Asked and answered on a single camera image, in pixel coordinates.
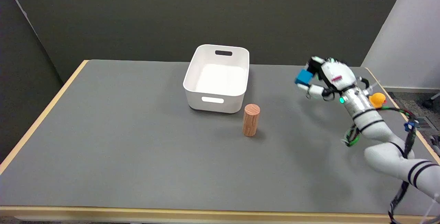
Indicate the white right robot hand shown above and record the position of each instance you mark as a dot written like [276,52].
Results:
[335,74]

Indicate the blue cube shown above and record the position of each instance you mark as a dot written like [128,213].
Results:
[304,77]

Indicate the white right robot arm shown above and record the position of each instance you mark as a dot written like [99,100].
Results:
[381,138]

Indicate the white plastic storage box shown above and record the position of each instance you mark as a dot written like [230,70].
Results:
[217,78]

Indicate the orange ball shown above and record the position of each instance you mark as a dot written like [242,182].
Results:
[377,99]

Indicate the wooden cylinder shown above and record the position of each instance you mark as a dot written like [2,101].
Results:
[251,120]

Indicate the black chair base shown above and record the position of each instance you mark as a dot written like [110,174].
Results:
[431,101]

